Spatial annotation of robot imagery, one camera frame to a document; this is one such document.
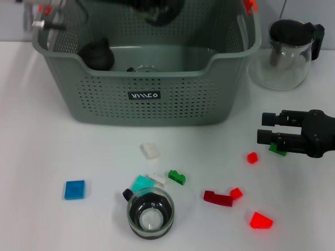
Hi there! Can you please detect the dark red long brick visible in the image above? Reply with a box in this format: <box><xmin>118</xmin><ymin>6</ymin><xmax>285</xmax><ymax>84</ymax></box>
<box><xmin>203</xmin><ymin>190</ymin><xmax>234</xmax><ymax>208</ymax></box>

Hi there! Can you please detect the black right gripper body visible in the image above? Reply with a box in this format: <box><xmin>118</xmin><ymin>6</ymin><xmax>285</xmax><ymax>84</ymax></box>
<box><xmin>300</xmin><ymin>109</ymin><xmax>335</xmax><ymax>159</ymax></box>

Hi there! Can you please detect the black clay teapot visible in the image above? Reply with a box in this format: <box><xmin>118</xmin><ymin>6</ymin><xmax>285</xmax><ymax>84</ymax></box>
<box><xmin>77</xmin><ymin>37</ymin><xmax>115</xmax><ymax>71</ymax></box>

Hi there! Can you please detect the teal flat brick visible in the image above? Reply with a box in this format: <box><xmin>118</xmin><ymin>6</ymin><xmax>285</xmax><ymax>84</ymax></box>
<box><xmin>130</xmin><ymin>174</ymin><xmax>156</xmax><ymax>196</ymax></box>

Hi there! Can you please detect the green two-stud brick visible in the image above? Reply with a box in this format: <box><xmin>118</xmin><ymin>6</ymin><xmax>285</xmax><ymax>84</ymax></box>
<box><xmin>168</xmin><ymin>169</ymin><xmax>187</xmax><ymax>186</ymax></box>

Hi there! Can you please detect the glass teapot black lid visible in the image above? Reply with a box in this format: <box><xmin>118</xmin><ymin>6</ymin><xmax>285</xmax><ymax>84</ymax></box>
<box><xmin>248</xmin><ymin>18</ymin><xmax>326</xmax><ymax>91</ymax></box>

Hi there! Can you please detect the bright red slope brick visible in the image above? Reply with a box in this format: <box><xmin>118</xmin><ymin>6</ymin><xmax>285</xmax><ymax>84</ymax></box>
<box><xmin>249</xmin><ymin>211</ymin><xmax>274</xmax><ymax>230</ymax></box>

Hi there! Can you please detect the thin dark wall cable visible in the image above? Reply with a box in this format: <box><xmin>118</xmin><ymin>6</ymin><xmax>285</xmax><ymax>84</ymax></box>
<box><xmin>277</xmin><ymin>0</ymin><xmax>288</xmax><ymax>19</ymax></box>

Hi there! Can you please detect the wide white brick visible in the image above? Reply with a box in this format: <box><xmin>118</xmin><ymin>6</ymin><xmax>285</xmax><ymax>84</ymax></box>
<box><xmin>140</xmin><ymin>142</ymin><xmax>160</xmax><ymax>160</ymax></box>

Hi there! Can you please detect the blue flat square brick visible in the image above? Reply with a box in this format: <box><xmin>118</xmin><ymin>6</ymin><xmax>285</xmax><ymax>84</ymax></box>
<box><xmin>64</xmin><ymin>179</ymin><xmax>87</xmax><ymax>201</ymax></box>

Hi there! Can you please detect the narrow white brick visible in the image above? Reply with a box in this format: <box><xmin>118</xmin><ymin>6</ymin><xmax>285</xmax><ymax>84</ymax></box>
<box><xmin>149</xmin><ymin>173</ymin><xmax>168</xmax><ymax>186</ymax></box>

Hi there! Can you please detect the small red brick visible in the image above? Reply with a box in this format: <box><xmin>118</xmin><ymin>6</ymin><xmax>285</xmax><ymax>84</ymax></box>
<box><xmin>247</xmin><ymin>151</ymin><xmax>260</xmax><ymax>165</ymax></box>
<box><xmin>230</xmin><ymin>187</ymin><xmax>243</xmax><ymax>201</ymax></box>

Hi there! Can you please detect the grey perforated storage bin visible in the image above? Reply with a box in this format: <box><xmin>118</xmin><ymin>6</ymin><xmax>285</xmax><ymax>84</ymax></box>
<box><xmin>31</xmin><ymin>0</ymin><xmax>262</xmax><ymax>128</ymax></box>

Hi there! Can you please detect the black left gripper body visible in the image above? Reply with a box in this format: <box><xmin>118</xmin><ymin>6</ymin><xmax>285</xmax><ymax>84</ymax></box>
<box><xmin>125</xmin><ymin>0</ymin><xmax>185</xmax><ymax>13</ymax></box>

